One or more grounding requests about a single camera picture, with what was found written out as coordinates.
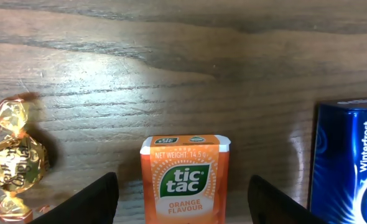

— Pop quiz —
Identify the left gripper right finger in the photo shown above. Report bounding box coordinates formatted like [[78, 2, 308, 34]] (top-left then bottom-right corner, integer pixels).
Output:
[[247, 174, 327, 224]]

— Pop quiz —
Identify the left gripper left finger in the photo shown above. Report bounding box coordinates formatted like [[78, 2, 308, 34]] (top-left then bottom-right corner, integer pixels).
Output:
[[27, 171, 120, 224]]

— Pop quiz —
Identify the blue candy pack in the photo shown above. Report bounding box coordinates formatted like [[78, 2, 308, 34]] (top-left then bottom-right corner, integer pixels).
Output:
[[309, 98, 367, 224]]

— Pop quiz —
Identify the gold candy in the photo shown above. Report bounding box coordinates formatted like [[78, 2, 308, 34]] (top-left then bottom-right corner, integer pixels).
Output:
[[0, 95, 50, 223]]

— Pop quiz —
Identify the orange candy box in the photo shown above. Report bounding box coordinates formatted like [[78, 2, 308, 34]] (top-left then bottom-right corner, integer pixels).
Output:
[[139, 134, 231, 224]]

